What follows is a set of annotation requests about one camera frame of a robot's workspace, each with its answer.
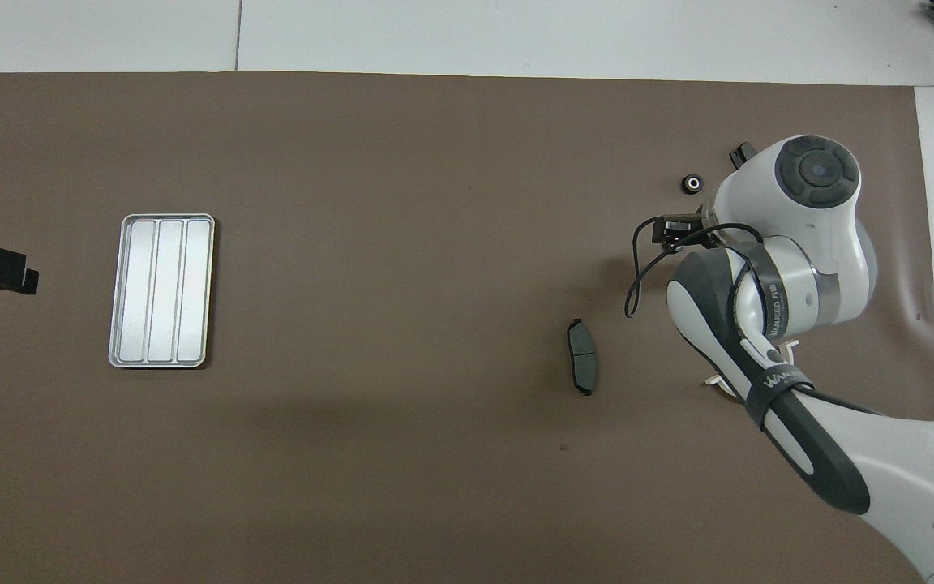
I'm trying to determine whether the gray slim brake pad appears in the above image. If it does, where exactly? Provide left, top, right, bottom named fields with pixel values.
left=566, top=317, right=600, bottom=397

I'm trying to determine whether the silver metal tray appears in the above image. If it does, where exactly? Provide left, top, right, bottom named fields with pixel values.
left=108, top=213, right=216, bottom=370

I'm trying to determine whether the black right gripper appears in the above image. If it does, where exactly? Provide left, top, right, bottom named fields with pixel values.
left=651, top=207, right=716, bottom=244

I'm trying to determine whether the brown paper mat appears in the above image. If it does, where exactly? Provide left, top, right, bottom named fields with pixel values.
left=0, top=71, right=934, bottom=584

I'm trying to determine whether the white semicircular bracket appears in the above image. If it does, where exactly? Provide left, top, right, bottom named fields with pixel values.
left=703, top=340, right=800, bottom=400

